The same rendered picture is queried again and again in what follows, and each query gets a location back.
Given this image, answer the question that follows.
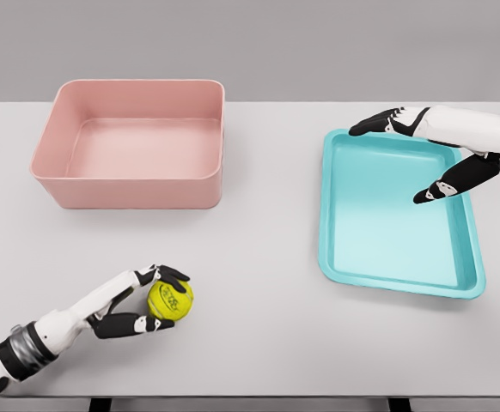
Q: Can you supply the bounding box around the yellow-green tennis ball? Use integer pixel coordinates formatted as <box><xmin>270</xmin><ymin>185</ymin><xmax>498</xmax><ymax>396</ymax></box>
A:
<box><xmin>147</xmin><ymin>279</ymin><xmax>195</xmax><ymax>321</ymax></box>

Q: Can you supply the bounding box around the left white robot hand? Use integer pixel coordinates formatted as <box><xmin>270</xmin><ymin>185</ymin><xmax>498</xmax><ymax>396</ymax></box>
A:
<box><xmin>74</xmin><ymin>264</ymin><xmax>191</xmax><ymax>340</ymax></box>

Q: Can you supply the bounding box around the blue rectangular tray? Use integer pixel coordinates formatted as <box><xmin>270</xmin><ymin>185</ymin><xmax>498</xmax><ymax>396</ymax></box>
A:
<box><xmin>317</xmin><ymin>128</ymin><xmax>487</xmax><ymax>301</ymax></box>

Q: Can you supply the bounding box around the pink rectangular basket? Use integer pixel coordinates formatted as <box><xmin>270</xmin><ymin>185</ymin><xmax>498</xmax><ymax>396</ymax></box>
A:
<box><xmin>29</xmin><ymin>78</ymin><xmax>226</xmax><ymax>210</ymax></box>

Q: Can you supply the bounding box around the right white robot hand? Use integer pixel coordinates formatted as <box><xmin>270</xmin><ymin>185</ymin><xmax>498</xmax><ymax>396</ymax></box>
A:
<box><xmin>348</xmin><ymin>106</ymin><xmax>500</xmax><ymax>205</ymax></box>

